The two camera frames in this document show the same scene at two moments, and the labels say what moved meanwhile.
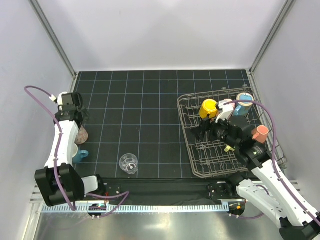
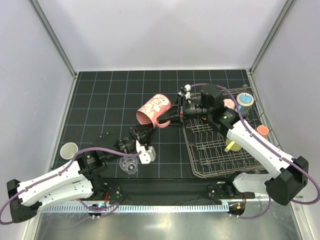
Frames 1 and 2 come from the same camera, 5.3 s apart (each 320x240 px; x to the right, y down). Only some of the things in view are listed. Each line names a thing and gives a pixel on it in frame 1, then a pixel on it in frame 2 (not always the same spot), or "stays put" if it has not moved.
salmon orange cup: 260,133 stays put
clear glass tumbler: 128,163 stays put
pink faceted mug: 228,108 stays put
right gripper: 208,129 to 181,110
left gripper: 81,115 to 138,135
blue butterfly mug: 243,109 stays put
